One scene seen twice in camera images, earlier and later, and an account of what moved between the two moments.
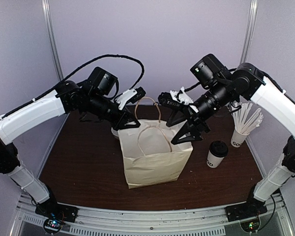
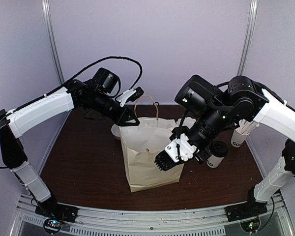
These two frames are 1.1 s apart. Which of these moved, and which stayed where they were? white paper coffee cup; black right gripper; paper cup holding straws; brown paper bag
Moved: black right gripper
Stayed: white paper coffee cup; paper cup holding straws; brown paper bag
